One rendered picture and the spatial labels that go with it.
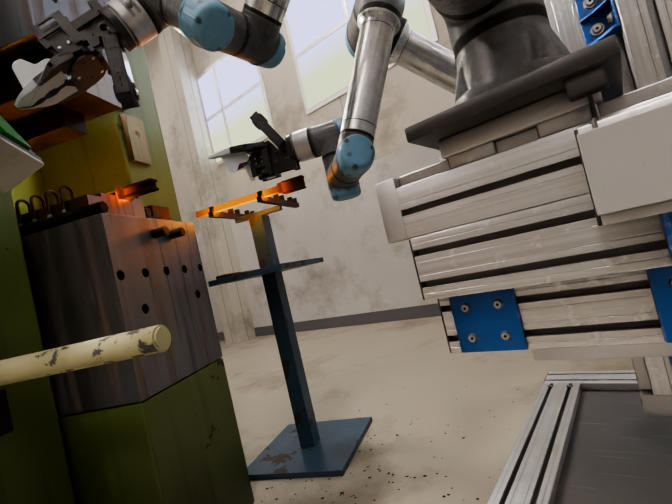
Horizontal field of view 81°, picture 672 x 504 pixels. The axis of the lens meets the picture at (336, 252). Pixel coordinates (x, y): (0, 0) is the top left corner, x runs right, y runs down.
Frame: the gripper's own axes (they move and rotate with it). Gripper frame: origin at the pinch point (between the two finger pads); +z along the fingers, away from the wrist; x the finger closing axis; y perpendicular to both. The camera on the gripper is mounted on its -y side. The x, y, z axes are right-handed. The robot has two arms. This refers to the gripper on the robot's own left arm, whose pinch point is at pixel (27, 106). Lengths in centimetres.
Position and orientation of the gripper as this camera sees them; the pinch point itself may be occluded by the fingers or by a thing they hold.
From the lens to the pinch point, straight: 83.2
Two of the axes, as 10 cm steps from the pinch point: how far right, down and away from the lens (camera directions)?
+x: 2.1, -0.9, -9.7
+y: -6.7, -7.3, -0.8
